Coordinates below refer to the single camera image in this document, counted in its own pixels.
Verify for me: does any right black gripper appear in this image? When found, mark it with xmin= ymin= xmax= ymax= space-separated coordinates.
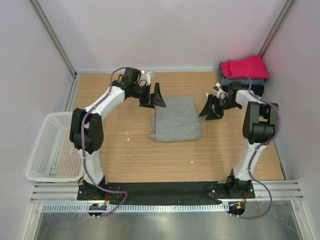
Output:
xmin=198 ymin=94 xmax=240 ymax=121

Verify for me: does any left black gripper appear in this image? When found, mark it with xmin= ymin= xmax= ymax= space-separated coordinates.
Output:
xmin=131 ymin=83 xmax=166 ymax=109

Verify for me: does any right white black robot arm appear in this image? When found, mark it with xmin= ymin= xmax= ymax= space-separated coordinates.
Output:
xmin=199 ymin=82 xmax=280 ymax=198

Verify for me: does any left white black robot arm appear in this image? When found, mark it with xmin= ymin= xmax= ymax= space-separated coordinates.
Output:
xmin=69 ymin=67 xmax=166 ymax=200

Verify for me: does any folded blue grey t shirt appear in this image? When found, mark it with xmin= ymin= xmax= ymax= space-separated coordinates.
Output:
xmin=218 ymin=62 xmax=265 ymax=86

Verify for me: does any folded black t shirt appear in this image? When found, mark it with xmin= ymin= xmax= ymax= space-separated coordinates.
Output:
xmin=222 ymin=85 xmax=265 ymax=97

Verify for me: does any folded pink t shirt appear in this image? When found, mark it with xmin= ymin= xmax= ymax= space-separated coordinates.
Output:
xmin=220 ymin=55 xmax=269 ymax=79

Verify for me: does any white plastic basket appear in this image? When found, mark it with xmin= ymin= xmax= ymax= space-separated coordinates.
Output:
xmin=25 ymin=111 xmax=84 ymax=183

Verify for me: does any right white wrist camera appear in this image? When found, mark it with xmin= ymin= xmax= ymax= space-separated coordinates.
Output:
xmin=213 ymin=83 xmax=227 ymax=100

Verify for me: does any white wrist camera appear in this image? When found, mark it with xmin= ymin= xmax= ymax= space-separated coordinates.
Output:
xmin=213 ymin=83 xmax=227 ymax=100
xmin=139 ymin=70 xmax=155 ymax=86

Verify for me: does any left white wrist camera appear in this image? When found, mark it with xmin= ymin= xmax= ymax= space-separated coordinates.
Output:
xmin=139 ymin=70 xmax=155 ymax=86

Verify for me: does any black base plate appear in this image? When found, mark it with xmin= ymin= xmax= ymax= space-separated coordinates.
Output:
xmin=77 ymin=179 xmax=256 ymax=215

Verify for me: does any left aluminium corner post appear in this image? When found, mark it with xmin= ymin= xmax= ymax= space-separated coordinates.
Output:
xmin=29 ymin=0 xmax=77 ymax=77

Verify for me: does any aluminium corner post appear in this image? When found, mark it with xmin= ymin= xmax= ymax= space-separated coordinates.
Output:
xmin=29 ymin=0 xmax=77 ymax=77
xmin=258 ymin=0 xmax=297 ymax=59

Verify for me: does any slotted cable duct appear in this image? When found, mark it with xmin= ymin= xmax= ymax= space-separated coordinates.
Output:
xmin=42 ymin=202 xmax=229 ymax=214

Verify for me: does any aluminium rail frame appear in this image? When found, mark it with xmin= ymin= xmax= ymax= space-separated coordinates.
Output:
xmin=30 ymin=180 xmax=304 ymax=203

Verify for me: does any right aluminium corner post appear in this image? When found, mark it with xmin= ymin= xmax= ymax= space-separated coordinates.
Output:
xmin=258 ymin=0 xmax=297 ymax=59

